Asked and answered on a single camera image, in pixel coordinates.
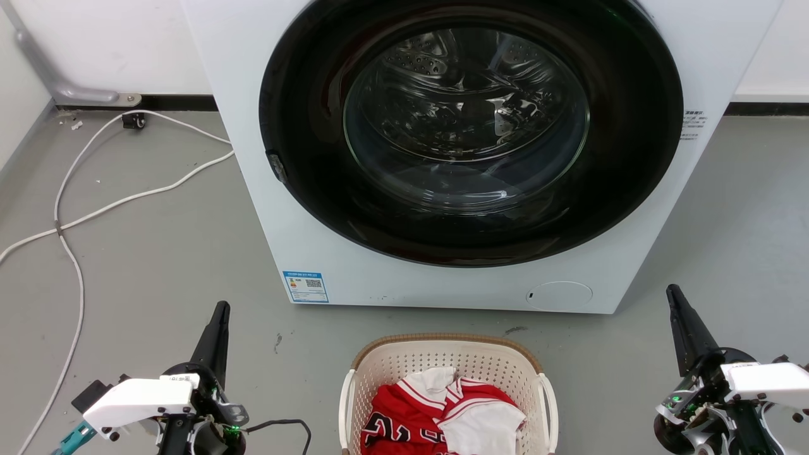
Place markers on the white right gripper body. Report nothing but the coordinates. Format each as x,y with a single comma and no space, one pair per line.
761,382

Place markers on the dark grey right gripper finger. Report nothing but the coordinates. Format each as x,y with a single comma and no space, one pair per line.
690,335

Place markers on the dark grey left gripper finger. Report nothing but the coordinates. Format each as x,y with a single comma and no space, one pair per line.
213,344

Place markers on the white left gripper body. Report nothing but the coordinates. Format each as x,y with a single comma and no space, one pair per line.
142,399

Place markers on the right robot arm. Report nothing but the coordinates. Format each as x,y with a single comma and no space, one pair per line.
720,436

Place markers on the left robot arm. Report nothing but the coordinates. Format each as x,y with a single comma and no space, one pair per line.
202,439

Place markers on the cream plastic laundry basket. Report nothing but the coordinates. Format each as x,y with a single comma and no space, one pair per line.
379,366

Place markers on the white front-load washing machine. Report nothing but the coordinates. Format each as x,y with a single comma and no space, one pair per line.
638,278

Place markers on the teal plastic connector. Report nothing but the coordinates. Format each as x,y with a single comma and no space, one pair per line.
72,440

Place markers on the blue energy label sticker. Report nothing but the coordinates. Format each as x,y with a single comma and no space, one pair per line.
306,287

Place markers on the round white filter cover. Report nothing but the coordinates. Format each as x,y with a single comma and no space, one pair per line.
559,295

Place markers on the red sports jersey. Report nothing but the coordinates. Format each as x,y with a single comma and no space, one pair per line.
404,420

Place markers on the small printed warning label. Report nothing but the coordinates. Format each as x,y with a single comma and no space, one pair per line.
693,124

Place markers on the white garment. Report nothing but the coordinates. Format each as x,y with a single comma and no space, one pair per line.
483,426

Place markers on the black round washer door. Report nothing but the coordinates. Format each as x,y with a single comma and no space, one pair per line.
303,95

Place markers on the steel washer drum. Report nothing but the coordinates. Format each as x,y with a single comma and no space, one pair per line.
464,114

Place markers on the small black floor bracket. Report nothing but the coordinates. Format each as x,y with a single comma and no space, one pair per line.
134,121

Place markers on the grey wall pipe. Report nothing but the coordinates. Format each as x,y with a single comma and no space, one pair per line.
44,69

